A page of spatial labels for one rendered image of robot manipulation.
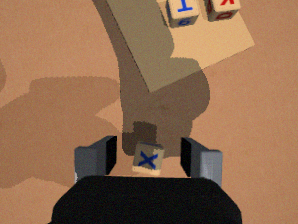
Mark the tan block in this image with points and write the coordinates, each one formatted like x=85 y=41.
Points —
x=148 y=158
x=182 y=12
x=221 y=9

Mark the tan flat mat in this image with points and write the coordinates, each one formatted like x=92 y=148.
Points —
x=165 y=55

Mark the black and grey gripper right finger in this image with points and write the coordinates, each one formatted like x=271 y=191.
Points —
x=198 y=161

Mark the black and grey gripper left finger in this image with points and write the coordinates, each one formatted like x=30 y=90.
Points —
x=98 y=158

